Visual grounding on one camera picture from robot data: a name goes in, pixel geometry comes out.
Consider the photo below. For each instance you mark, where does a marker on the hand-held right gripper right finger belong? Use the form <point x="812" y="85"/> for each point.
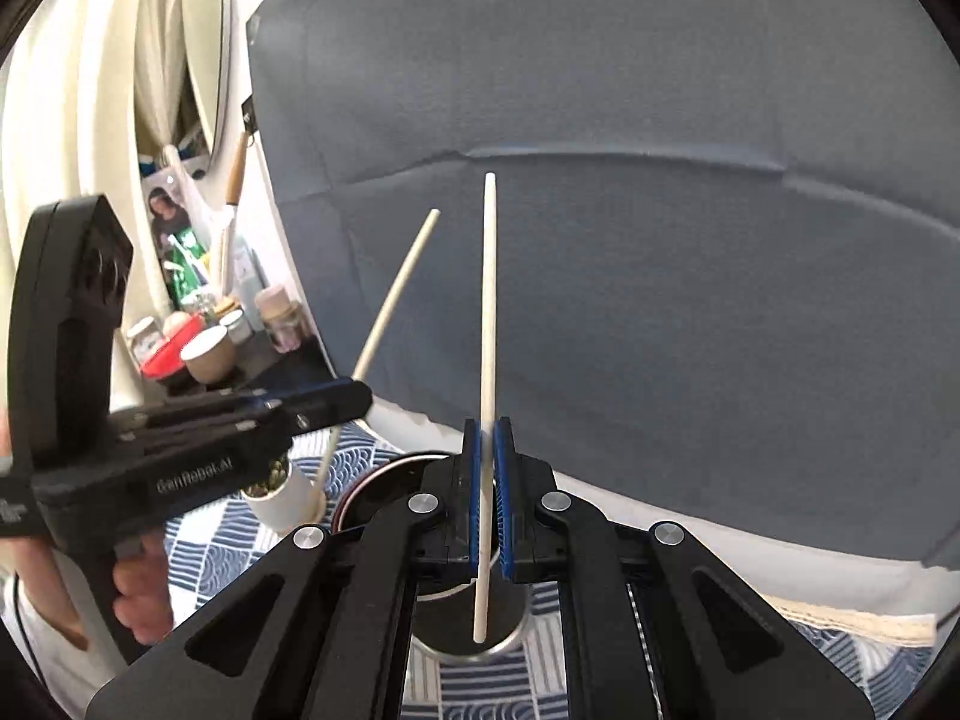
<point x="504" y="499"/>

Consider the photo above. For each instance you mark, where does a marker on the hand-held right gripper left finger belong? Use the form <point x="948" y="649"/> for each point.
<point x="471" y="499"/>

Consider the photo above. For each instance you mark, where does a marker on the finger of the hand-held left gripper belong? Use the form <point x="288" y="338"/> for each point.
<point x="330" y="405"/>

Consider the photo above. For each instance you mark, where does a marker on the wooden chopstick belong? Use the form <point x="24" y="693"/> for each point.
<point x="489" y="315"/>
<point x="390" y="307"/>

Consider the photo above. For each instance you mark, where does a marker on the black cylindrical utensil holder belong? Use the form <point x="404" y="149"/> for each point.
<point x="442" y="622"/>

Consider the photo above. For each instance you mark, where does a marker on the person's left hand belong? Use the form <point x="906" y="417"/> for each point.
<point x="142" y="600"/>

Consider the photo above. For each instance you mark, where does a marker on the red lid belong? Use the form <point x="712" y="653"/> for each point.
<point x="165" y="360"/>

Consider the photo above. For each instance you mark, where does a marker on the glass jar with pink contents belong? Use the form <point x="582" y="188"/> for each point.
<point x="279" y="319"/>

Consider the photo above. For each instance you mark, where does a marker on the white potted succulent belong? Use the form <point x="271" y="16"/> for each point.
<point x="296" y="502"/>

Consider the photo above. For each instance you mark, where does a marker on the small glass jar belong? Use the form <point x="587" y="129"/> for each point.
<point x="237" y="328"/>

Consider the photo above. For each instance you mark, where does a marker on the beige ceramic cup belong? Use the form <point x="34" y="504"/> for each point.
<point x="210" y="356"/>

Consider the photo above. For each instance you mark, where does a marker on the green packet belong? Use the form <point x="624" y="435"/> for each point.
<point x="182" y="274"/>

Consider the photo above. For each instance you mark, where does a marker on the printed picture packet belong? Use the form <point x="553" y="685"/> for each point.
<point x="166" y="214"/>

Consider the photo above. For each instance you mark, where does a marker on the blue white patterned tablecloth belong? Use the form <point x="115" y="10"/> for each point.
<point x="202" y="551"/>

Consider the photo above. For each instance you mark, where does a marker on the black clip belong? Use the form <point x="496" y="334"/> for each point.
<point x="250" y="116"/>

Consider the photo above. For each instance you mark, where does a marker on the white oval plate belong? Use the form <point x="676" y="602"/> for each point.
<point x="157" y="52"/>
<point x="206" y="52"/>

